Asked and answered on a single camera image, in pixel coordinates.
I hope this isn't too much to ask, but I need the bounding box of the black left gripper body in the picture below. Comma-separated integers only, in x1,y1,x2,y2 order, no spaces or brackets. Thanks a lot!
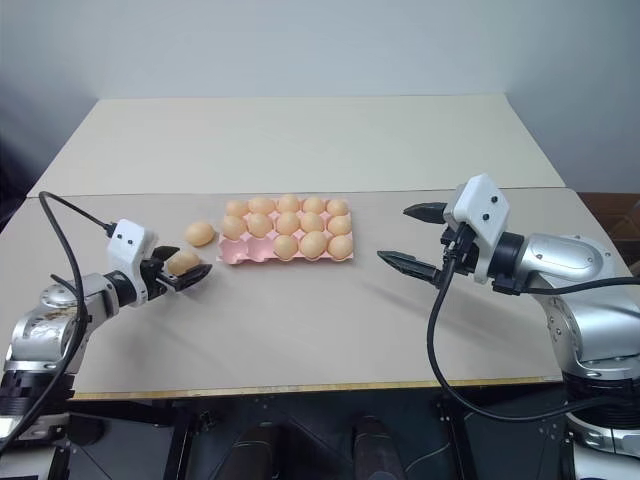
138,256,175,303

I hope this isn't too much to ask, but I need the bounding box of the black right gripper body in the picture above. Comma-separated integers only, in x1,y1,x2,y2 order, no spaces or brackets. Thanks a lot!
438,219,484,277

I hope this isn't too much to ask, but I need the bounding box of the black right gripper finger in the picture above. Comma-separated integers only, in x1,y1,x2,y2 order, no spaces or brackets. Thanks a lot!
376,249,447,288
403,200,448,225

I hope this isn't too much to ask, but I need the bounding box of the pink egg tray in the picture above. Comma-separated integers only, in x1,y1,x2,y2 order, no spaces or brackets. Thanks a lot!
215,196,357,266

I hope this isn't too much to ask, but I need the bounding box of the brown wooden cabinet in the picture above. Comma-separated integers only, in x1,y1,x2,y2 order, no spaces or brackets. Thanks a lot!
581,190,640,279

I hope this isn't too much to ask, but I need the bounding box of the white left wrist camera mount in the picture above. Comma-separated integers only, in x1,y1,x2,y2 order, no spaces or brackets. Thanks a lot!
106,218,160,279

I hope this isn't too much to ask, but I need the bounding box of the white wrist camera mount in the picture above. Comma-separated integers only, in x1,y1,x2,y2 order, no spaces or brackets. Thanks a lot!
443,172,513,287
106,218,160,279

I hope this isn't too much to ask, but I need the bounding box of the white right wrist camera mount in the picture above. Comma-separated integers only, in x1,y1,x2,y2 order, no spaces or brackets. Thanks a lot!
443,172,513,287

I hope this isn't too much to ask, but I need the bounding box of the black table frame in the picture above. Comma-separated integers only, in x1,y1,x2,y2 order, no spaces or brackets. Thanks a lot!
49,383,581,480

